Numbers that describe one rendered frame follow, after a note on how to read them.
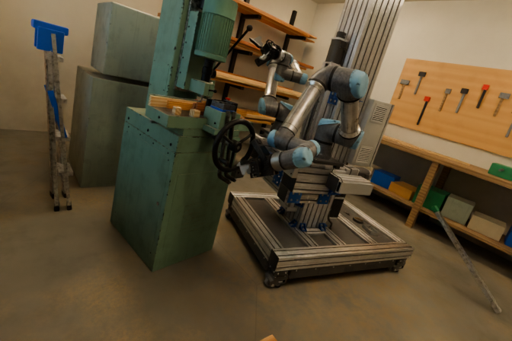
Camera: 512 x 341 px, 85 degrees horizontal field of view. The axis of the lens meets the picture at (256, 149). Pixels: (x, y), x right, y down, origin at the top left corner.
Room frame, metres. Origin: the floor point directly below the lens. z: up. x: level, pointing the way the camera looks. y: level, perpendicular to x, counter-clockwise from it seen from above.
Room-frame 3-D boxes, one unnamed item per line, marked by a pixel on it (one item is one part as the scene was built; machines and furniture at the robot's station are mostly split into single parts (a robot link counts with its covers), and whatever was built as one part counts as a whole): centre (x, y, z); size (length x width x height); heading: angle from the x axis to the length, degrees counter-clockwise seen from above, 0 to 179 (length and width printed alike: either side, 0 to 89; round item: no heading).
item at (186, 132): (1.56, 0.33, 0.82); 0.40 x 0.21 x 0.04; 142
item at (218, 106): (1.48, 0.22, 0.99); 0.13 x 0.11 x 0.06; 142
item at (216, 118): (1.48, 0.22, 0.91); 0.15 x 0.14 x 0.09; 142
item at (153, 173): (1.67, 0.47, 0.36); 0.58 x 0.45 x 0.71; 52
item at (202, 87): (1.61, 0.39, 1.03); 0.14 x 0.07 x 0.09; 52
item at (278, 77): (1.94, -0.04, 1.24); 0.11 x 0.08 x 0.11; 97
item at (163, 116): (1.53, 0.29, 0.87); 0.61 x 0.30 x 0.06; 142
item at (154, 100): (1.61, 0.39, 0.92); 0.60 x 0.02 x 0.05; 142
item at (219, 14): (1.60, 0.37, 1.35); 0.18 x 0.18 x 0.31
